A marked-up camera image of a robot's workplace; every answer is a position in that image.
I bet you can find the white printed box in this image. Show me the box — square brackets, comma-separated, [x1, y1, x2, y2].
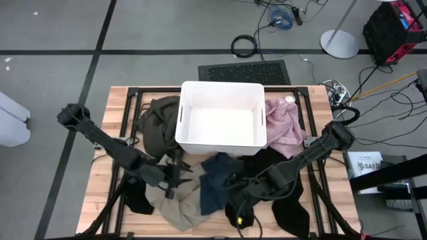
[346, 151, 384, 195]

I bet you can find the yellow stick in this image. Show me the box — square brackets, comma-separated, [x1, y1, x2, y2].
[352, 71, 418, 101]

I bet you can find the thin black floor cable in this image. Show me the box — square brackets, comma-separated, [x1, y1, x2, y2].
[346, 65, 394, 103]

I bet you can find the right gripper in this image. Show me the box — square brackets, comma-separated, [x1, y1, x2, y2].
[226, 181, 268, 230]

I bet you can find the dark grey padded object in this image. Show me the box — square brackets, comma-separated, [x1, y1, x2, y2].
[416, 69, 427, 101]

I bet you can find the navy blue garment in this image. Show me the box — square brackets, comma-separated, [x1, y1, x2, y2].
[199, 152, 246, 216]

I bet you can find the red and black case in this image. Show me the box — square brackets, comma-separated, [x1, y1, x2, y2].
[362, 0, 427, 66]

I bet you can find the black aluminium table frame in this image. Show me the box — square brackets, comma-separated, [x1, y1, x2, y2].
[78, 86, 363, 240]

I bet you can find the black garment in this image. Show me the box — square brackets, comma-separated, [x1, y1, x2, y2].
[225, 146, 311, 239]
[123, 176, 156, 216]

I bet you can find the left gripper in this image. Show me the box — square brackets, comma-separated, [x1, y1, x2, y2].
[141, 149, 193, 200]

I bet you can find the black cart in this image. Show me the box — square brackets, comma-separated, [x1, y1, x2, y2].
[348, 155, 427, 240]

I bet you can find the olive green hoodie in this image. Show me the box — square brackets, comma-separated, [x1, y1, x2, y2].
[135, 95, 183, 159]

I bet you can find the white rounded furniture piece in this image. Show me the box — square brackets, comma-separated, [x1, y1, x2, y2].
[0, 91, 31, 148]

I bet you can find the beige button shirt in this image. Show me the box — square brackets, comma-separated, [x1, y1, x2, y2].
[145, 155, 218, 232]

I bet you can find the white plastic bin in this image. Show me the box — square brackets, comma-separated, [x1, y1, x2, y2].
[175, 81, 269, 157]

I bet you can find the black floor mat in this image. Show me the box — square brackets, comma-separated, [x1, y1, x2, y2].
[197, 59, 292, 86]

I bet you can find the thick black cable loop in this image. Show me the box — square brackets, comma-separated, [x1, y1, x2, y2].
[332, 105, 361, 127]

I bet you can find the white power strip with cables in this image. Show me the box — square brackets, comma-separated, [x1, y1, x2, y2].
[320, 79, 353, 119]

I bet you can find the black power strip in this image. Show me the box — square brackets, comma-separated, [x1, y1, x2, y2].
[292, 6, 304, 26]

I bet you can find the pink shirt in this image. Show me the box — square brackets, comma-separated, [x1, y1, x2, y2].
[265, 98, 308, 159]

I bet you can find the coiled black cable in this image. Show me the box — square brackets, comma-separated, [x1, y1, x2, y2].
[230, 34, 258, 59]

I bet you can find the grey lamp stand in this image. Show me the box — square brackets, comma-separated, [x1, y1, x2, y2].
[320, 0, 360, 59]

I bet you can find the blue cable bundle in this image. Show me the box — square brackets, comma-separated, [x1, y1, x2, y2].
[266, 6, 294, 31]

